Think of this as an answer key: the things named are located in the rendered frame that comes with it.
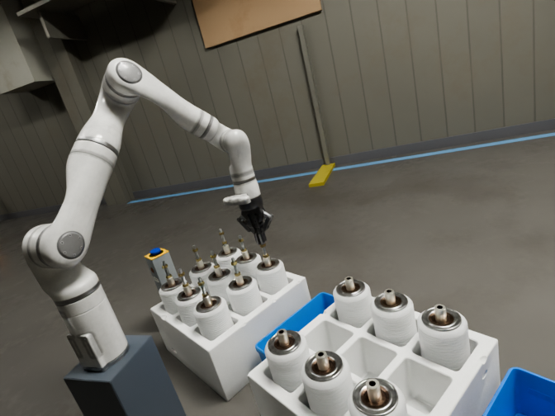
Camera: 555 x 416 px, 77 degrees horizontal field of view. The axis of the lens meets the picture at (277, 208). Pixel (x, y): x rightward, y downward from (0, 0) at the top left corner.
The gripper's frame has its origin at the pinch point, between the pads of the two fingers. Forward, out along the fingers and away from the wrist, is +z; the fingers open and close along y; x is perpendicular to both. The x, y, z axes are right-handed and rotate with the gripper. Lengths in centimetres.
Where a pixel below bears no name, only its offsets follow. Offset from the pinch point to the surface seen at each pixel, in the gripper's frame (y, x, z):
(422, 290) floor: -41, -28, 35
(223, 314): 2.4, 22.8, 12.6
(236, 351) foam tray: -0.2, 24.8, 23.0
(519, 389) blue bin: -66, 14, 28
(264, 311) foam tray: -4.0, 12.8, 18.0
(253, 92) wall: 120, -204, -46
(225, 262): 20.8, -2.9, 11.7
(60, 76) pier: 311, -151, -109
